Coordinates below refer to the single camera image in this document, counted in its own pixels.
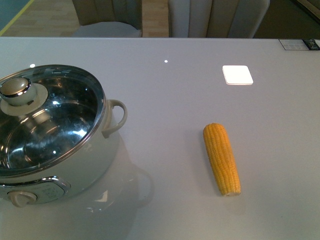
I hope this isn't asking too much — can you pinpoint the yellow corn cob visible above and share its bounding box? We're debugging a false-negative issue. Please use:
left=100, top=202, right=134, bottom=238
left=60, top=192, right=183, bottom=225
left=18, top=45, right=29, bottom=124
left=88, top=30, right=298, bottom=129
left=203, top=123, right=241, bottom=197

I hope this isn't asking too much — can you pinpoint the glass pot lid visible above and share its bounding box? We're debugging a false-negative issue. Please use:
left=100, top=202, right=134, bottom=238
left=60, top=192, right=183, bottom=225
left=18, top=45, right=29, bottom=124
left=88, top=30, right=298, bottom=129
left=0, top=64, right=106, bottom=178

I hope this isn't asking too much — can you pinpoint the white electric cooking pot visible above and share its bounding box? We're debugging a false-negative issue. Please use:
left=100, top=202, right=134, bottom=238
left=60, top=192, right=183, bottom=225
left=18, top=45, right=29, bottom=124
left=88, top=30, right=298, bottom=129
left=0, top=64, right=129, bottom=208

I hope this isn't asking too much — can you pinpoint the beige chair right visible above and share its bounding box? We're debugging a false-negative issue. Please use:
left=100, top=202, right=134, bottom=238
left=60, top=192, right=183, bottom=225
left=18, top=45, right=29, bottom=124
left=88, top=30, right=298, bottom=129
left=168, top=0, right=270, bottom=39

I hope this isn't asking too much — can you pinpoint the beige chair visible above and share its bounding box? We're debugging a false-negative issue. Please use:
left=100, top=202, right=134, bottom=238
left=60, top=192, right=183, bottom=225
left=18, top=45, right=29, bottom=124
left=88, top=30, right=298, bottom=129
left=72, top=0, right=143, bottom=38
left=168, top=0, right=270, bottom=39

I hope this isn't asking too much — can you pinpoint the beige chair left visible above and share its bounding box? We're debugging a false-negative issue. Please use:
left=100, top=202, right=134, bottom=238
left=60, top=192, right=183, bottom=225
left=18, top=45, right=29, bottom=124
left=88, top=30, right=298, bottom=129
left=72, top=0, right=143, bottom=38

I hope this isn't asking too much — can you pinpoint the black white table sticker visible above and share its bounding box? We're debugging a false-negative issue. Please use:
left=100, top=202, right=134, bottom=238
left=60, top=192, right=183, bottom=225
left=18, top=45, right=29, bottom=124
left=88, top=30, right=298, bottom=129
left=279, top=39, right=320, bottom=51

